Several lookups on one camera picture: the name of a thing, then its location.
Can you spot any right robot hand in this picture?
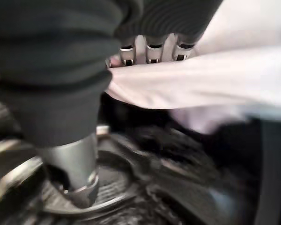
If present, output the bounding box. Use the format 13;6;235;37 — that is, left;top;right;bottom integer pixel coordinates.
0;0;223;208

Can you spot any white cloth garment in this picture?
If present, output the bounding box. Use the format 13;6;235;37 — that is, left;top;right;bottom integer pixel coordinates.
105;0;281;136

